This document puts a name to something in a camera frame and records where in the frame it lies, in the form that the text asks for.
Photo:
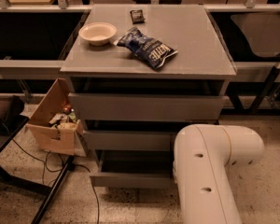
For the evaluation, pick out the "grey bottom drawer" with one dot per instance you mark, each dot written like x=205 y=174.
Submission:
x=134 y=169

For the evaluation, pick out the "grey drawer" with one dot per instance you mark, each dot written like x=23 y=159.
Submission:
x=134 y=169
x=135 y=141
x=140 y=107

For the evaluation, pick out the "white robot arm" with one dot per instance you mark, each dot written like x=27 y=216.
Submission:
x=202 y=153

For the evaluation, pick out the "grey drawer cabinet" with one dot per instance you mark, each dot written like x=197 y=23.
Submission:
x=201 y=66

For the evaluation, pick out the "grey top drawer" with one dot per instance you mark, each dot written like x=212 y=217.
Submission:
x=140 y=107

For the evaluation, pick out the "grey middle drawer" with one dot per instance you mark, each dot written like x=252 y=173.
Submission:
x=135 y=141

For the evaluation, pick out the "blue chip bag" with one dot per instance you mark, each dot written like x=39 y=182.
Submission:
x=146 y=48

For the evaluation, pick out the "white bowl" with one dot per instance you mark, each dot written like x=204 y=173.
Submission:
x=97 y=33

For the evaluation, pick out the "cardboard box with trash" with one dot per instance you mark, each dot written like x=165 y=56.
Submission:
x=54 y=124

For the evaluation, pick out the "dark bag on left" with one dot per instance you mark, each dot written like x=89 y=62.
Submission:
x=10 y=114

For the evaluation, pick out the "grey chair seat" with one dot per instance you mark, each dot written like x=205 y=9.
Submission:
x=262 y=32

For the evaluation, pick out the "black table leg frame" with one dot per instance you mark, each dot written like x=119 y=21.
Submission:
x=47 y=192

